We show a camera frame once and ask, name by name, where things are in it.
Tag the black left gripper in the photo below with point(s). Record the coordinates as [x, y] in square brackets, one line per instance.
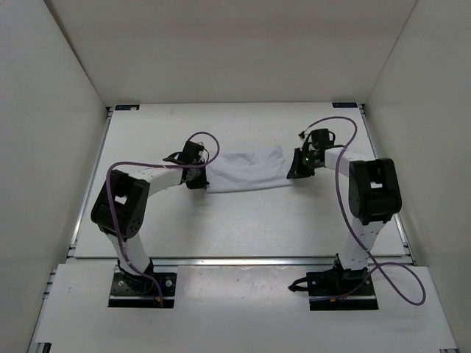
[199, 184]

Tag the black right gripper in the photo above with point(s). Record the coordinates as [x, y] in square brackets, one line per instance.
[297, 171]

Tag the white skirt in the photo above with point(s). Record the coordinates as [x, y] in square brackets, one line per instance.
[240, 171]

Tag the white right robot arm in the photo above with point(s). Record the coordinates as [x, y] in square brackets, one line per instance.
[352, 260]

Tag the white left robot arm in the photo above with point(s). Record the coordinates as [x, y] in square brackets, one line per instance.
[121, 204]

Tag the right corner label sticker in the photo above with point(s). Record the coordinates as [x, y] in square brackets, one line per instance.
[344, 105]

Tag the corner label sticker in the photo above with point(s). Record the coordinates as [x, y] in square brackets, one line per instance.
[344, 105]
[127, 107]

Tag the left corner label sticker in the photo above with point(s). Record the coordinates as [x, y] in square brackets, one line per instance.
[127, 107]

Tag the front aluminium rail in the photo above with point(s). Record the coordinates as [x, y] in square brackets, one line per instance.
[243, 261]

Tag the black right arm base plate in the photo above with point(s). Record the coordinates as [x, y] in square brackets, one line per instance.
[328, 292]

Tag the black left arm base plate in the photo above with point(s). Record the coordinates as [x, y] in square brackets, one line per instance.
[123, 295]

